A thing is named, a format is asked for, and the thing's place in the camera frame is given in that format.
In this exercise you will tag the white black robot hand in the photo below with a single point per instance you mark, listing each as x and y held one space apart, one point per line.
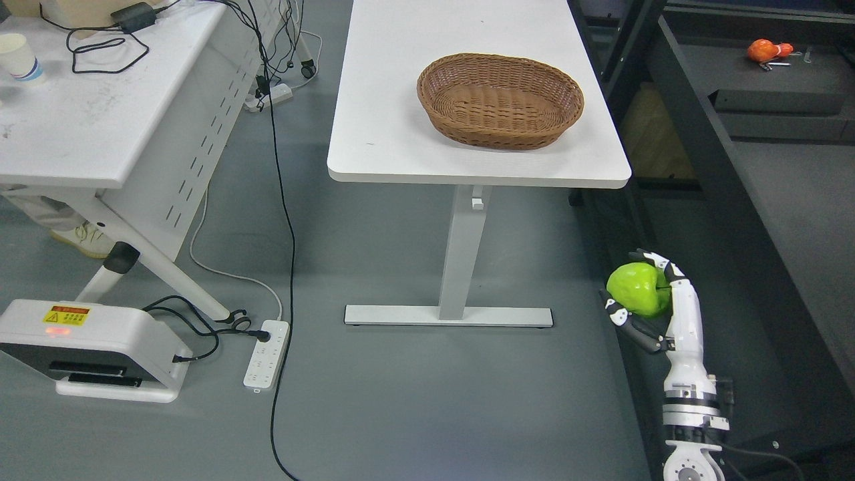
683 341

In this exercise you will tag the green apple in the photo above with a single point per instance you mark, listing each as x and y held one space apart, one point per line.
641 288

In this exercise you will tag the black metal shelf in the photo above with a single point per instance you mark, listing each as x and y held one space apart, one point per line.
754 201

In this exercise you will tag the orange toy on shelf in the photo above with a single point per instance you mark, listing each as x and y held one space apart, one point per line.
764 50

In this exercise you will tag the brown wicker basket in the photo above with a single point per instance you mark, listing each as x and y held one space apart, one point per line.
492 101

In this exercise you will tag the white standing desk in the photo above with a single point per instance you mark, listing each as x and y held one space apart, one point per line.
382 134

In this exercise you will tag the white power strip near appliance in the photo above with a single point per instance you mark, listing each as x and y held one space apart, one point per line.
267 356

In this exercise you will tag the white power strip far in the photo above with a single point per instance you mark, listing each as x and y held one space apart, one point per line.
278 93

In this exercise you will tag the white box appliance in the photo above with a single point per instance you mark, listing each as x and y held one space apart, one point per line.
94 350

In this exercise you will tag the white folding table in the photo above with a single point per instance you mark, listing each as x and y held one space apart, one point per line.
134 152

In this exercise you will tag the person leg with sneaker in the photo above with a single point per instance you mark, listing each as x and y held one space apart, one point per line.
62 221

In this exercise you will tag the black power adapter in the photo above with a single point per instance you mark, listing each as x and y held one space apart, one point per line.
134 17

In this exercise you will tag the beige wooden block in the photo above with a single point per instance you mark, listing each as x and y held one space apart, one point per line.
71 14

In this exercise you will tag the paper cup left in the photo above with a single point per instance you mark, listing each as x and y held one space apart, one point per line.
19 61

